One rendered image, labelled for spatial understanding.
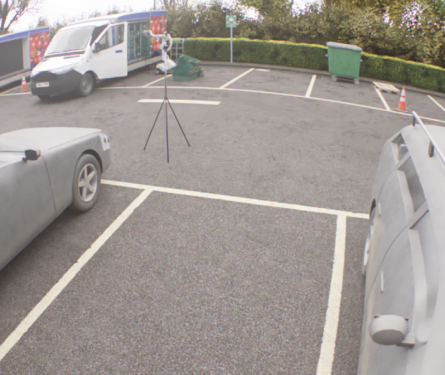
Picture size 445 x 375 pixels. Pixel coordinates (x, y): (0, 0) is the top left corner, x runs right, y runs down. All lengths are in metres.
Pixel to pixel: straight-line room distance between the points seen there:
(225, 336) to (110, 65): 9.54
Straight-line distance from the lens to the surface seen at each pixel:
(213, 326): 3.05
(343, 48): 13.66
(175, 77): 12.28
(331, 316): 3.20
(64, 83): 10.99
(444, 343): 1.62
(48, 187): 3.95
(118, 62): 11.46
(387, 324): 1.57
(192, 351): 2.86
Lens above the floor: 2.16
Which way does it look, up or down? 26 degrees down
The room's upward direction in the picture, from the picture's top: straight up
